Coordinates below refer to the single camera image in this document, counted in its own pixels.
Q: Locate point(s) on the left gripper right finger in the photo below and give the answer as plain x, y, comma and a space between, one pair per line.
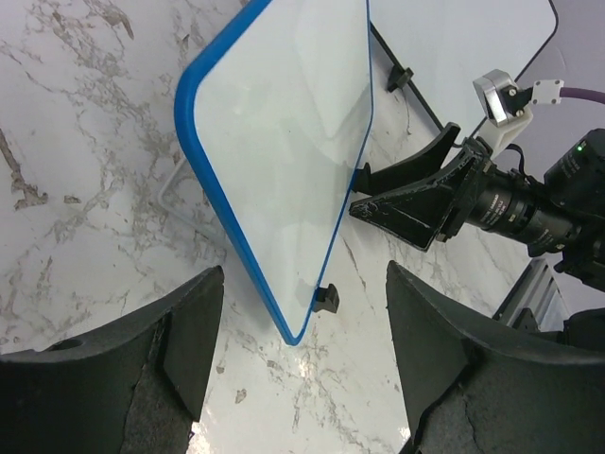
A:
472, 384

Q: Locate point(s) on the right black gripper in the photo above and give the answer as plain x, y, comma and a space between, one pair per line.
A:
422, 199

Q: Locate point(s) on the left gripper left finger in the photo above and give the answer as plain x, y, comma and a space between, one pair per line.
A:
134, 385

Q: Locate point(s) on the small blue-framed whiteboard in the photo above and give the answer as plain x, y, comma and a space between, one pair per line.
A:
273, 116

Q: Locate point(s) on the small whiteboard right foot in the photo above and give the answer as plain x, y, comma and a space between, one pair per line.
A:
362, 182

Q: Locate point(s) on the small whiteboard foot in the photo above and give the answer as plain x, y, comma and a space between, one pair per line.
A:
326, 299
362, 182

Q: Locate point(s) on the large whiteboard right foot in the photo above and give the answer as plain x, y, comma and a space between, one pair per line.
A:
398, 78

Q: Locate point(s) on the large black-framed whiteboard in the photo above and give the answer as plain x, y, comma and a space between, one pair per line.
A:
450, 43

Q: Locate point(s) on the small whiteboard left foot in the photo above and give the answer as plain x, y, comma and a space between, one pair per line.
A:
326, 299

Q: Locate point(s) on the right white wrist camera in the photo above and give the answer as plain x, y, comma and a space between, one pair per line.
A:
507, 109

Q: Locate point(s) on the aluminium slotted rail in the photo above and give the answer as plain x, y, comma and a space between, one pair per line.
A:
535, 303

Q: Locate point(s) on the white wire whiteboard stand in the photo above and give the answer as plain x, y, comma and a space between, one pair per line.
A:
182, 197

